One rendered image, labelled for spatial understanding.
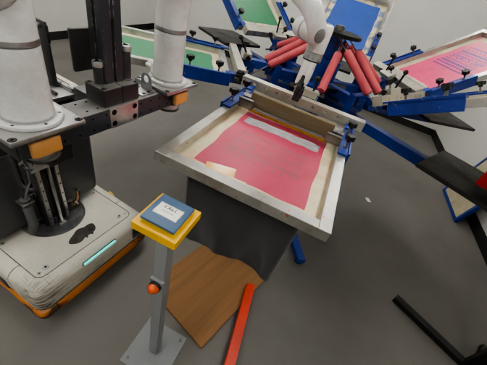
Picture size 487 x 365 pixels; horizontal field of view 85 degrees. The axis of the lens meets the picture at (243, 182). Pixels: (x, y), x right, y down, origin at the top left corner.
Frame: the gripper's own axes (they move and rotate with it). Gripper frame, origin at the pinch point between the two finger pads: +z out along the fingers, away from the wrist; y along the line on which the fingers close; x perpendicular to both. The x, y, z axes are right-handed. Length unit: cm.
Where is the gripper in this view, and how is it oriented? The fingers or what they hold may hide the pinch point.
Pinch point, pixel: (297, 95)
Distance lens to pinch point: 126.6
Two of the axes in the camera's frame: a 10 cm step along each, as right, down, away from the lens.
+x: 8.9, 4.2, -1.5
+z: -2.5, 7.5, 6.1
